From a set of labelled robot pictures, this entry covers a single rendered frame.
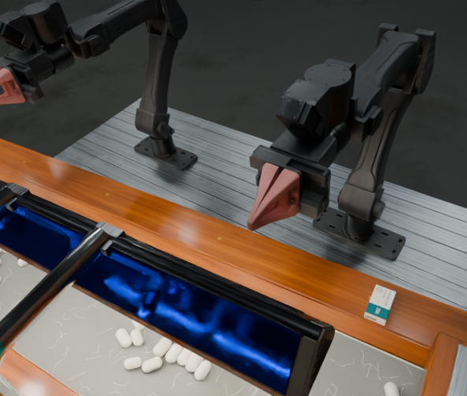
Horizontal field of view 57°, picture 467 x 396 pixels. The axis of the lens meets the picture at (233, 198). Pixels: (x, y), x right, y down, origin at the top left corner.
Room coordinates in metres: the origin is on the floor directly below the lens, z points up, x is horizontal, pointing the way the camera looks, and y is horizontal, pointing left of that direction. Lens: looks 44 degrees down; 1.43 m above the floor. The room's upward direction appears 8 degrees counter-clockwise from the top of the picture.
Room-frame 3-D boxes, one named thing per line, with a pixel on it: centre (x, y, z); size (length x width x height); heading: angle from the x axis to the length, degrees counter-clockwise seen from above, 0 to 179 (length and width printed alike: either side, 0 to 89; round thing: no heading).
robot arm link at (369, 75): (0.62, -0.26, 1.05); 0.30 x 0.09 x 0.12; 139
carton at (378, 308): (0.38, -0.22, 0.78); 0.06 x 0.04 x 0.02; 144
